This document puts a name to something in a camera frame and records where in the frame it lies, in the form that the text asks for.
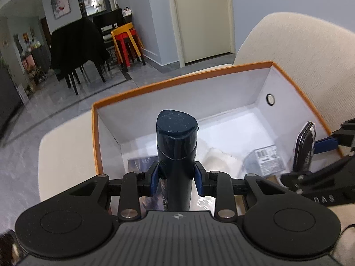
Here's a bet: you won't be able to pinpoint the clear plastic box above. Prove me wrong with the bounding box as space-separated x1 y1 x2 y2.
244 145 286 176

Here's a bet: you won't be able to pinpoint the wall picture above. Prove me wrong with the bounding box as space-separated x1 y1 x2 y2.
51 0 72 20

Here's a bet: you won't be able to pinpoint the black dining chair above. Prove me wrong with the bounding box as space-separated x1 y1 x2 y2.
57 64 107 95

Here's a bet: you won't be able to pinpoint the red plastic stool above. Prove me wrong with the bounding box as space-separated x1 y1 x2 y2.
114 31 140 67

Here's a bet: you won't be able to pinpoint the printed picture card box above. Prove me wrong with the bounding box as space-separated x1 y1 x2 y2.
127 156 170 211

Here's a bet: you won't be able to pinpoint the black printed case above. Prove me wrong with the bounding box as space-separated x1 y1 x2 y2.
292 121 317 173

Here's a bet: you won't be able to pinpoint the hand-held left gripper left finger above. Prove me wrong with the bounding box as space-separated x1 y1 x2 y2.
67 162 161 221

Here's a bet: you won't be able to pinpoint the dark grey cabinet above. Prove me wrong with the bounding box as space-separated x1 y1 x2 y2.
0 66 23 137

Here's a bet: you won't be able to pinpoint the orange cardboard box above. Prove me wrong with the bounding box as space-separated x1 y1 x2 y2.
91 62 344 217

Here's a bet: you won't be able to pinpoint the white cosmetic tube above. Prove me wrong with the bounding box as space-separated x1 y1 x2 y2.
202 147 245 174

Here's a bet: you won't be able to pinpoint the yellow and red stools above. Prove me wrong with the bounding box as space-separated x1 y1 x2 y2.
110 23 146 72

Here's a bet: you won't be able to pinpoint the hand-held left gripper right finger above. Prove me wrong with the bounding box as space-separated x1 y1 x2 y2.
194 162 289 221

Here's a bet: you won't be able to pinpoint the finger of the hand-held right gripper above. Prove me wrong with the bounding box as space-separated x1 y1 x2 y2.
280 155 355 192
315 119 355 156

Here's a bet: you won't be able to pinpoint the beige sofa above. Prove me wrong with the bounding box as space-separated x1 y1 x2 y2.
37 12 355 266

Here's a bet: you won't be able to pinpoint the dark dining table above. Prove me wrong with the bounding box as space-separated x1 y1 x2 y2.
92 8 124 35

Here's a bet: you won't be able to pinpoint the dark blue shampoo bottle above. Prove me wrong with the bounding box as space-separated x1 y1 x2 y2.
156 109 199 211

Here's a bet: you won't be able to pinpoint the white door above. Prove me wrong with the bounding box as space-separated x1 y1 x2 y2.
170 0 236 67

